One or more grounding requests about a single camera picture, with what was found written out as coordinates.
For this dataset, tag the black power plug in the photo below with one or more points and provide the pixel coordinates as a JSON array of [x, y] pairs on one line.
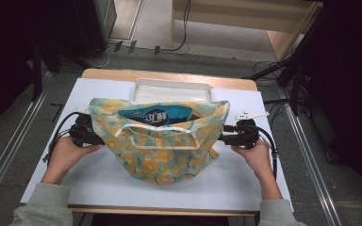
[[118, 46], [132, 46], [157, 50]]

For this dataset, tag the wooden table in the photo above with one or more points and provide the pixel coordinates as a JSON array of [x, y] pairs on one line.
[[113, 74]]

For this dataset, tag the light wooden shelf frame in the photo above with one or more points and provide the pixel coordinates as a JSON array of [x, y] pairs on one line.
[[232, 12]]

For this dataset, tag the metal floor rail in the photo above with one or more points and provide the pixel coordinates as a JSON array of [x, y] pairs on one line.
[[4, 160], [311, 166]]

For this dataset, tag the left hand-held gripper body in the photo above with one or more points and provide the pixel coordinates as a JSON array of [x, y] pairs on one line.
[[80, 132]]

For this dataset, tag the person's left hand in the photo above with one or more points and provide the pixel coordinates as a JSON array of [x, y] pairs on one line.
[[62, 157]]

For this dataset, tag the black metal post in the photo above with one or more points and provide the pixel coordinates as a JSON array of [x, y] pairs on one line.
[[37, 78]]

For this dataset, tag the person's right hand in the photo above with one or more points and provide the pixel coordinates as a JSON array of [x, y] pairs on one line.
[[259, 160]]

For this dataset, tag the lemon print shopping bag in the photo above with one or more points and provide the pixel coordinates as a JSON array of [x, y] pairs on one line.
[[157, 157]]

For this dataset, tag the black tripod stand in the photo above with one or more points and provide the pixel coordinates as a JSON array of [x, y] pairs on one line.
[[270, 69]]

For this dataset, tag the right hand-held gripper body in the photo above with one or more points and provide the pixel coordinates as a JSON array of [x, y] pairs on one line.
[[248, 133]]

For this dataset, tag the blue snack pouch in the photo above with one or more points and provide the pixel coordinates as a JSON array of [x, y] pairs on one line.
[[176, 113]]

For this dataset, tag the dark cabinet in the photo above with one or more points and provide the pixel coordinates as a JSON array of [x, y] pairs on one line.
[[88, 25]]

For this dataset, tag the white plastic tray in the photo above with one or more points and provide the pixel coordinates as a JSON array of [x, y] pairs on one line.
[[169, 91]]

